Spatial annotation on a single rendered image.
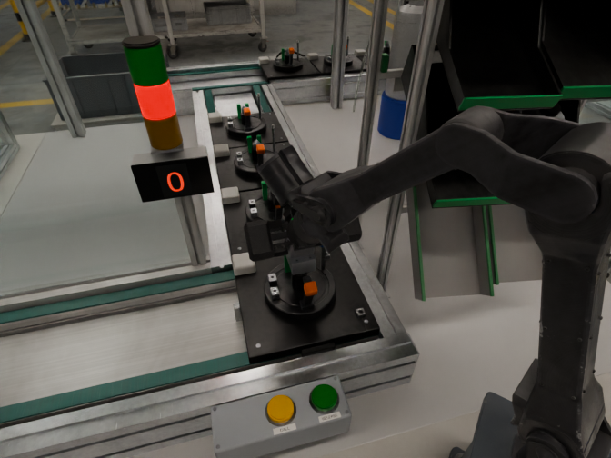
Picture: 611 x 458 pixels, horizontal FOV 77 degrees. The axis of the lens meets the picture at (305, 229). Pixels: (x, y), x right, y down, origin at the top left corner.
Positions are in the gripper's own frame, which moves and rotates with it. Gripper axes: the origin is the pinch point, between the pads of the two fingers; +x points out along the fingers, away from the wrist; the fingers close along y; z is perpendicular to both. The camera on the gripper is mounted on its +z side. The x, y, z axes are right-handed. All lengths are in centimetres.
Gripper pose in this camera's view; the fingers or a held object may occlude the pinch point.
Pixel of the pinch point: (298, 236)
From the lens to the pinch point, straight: 67.5
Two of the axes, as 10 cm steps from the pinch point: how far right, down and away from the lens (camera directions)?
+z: -2.1, -9.7, 1.3
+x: -1.7, 1.7, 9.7
